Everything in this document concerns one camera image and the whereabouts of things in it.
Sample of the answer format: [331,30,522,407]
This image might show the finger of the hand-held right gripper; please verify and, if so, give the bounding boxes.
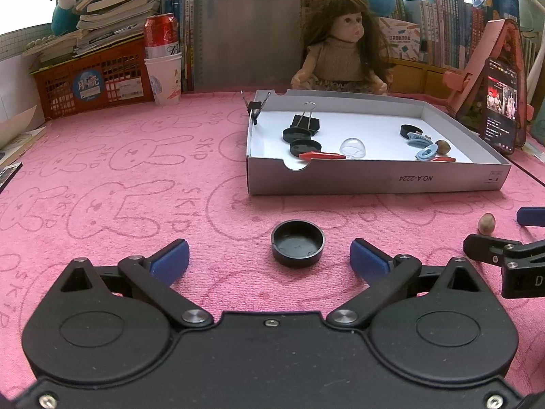
[516,207,545,226]
[463,233,545,266]

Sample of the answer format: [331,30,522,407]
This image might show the white illustrated box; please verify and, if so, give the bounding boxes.
[378,16,422,62]

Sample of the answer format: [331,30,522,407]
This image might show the red soda can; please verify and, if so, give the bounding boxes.
[143,13,180,59]

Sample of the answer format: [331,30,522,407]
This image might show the long-haired doll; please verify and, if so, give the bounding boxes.
[291,0,394,95]

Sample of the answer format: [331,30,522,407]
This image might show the black smartphone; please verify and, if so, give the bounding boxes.
[479,57,520,156]

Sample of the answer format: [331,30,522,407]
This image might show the clear plastic dome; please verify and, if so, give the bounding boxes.
[339,137,368,160]

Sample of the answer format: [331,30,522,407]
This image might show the pink triangular stand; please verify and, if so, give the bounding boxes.
[443,18,535,150]

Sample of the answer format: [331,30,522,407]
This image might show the stack of lying books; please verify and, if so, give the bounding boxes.
[23,0,162,62]

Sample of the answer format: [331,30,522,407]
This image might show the blue white plush toy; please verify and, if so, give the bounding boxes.
[51,0,79,35]

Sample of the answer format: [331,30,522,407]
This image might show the orange plastic basket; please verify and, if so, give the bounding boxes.
[30,34,155,120]

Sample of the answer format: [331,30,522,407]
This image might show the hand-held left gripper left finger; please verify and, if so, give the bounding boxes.
[60,239,216,329]

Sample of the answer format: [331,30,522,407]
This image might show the white cardboard box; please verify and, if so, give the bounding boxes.
[246,89,512,197]

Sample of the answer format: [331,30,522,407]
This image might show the black binder clip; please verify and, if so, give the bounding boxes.
[240,90,272,125]
[293,101,321,133]

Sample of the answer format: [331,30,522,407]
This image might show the white paper sheets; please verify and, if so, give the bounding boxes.
[0,53,45,150]

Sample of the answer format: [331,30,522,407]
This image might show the clear plastic storage box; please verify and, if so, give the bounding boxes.
[191,0,301,93]

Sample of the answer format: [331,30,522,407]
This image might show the upright blue booklets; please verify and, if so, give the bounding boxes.
[162,0,197,92]

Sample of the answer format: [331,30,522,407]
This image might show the flat booklets pile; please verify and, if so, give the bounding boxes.
[0,125,47,192]

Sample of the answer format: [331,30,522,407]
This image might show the row of upright books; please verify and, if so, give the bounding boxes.
[298,0,490,69]

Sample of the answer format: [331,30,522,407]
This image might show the white paper cup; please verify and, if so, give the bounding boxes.
[144,53,183,106]

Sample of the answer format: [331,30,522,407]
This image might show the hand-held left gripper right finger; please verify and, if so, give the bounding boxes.
[326,239,484,331]

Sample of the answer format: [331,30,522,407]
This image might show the pink rabbit-print mat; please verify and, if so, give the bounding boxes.
[0,91,545,393]

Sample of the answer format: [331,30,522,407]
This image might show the yellow wooden organiser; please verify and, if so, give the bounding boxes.
[389,60,454,107]

